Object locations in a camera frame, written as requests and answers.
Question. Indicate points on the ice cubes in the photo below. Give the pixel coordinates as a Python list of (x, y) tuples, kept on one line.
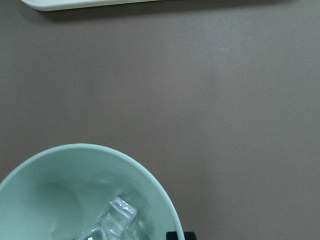
[(119, 221)]

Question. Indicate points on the green ceramic bowl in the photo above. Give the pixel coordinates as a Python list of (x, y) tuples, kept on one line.
[(60, 192)]

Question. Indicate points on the cream serving tray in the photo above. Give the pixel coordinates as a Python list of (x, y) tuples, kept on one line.
[(60, 5)]

